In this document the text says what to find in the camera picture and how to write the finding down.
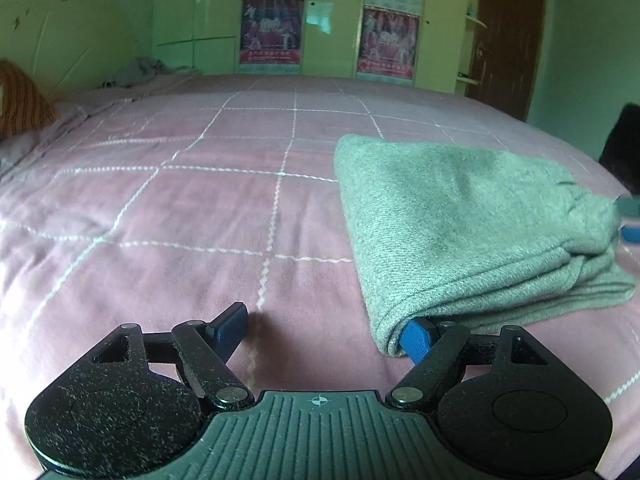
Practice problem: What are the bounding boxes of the grey knit pant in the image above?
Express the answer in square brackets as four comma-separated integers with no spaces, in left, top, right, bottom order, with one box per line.
[334,134,636,356]

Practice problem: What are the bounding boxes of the black object beside bed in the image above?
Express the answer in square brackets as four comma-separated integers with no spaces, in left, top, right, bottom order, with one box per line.
[599,103,640,195]

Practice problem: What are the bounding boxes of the pink checked bedspread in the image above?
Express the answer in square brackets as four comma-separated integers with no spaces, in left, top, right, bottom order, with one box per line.
[1,76,623,479]

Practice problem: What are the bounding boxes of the brown wooden door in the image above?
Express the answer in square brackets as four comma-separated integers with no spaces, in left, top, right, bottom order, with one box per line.
[465,0,546,122]

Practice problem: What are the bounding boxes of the grey crumpled cloth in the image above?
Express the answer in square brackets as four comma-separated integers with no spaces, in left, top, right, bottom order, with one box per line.
[100,56,198,89]

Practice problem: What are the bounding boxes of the green wardrobe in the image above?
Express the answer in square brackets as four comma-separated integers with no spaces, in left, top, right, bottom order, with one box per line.
[152,0,474,93]

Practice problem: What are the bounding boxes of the red calendar poster right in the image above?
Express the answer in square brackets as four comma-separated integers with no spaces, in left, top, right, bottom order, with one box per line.
[356,0,423,84]

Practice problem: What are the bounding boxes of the red calendar poster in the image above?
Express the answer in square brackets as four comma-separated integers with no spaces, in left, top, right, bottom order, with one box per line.
[356,0,423,84]
[238,0,306,75]

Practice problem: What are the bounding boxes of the orange striped pillow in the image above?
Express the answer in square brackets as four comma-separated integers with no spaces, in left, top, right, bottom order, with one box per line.
[1,60,58,139]

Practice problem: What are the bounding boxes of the cream bed headboard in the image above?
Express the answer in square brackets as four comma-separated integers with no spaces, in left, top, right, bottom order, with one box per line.
[1,0,154,96]

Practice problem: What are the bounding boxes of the red calendar poster left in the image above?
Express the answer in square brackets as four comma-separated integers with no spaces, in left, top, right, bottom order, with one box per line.
[238,0,306,75]

